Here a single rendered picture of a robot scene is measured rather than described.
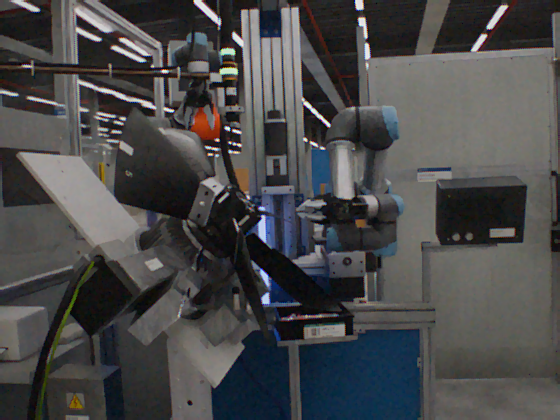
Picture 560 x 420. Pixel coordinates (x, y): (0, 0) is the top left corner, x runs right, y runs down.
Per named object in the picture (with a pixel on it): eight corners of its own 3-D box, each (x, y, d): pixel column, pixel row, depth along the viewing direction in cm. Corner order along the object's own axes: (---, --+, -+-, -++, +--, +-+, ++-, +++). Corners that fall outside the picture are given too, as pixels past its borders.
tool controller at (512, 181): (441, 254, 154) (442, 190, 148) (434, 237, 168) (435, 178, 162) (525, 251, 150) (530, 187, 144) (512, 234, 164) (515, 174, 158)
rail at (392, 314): (167, 328, 172) (166, 305, 171) (171, 325, 175) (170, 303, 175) (435, 327, 158) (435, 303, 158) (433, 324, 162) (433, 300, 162)
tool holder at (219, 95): (214, 110, 124) (212, 71, 123) (206, 114, 130) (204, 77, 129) (248, 110, 128) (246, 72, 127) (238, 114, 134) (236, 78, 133)
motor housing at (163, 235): (179, 324, 112) (220, 287, 110) (114, 248, 114) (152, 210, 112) (209, 300, 135) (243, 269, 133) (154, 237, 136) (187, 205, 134)
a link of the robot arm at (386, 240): (361, 254, 162) (360, 220, 161) (396, 253, 161) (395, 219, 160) (363, 258, 154) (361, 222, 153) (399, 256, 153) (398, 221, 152)
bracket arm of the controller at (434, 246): (422, 252, 158) (421, 243, 158) (421, 251, 161) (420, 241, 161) (497, 250, 154) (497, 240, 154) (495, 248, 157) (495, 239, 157)
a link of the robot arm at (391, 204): (406, 219, 156) (405, 192, 155) (379, 222, 151) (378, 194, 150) (390, 218, 163) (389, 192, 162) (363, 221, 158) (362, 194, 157)
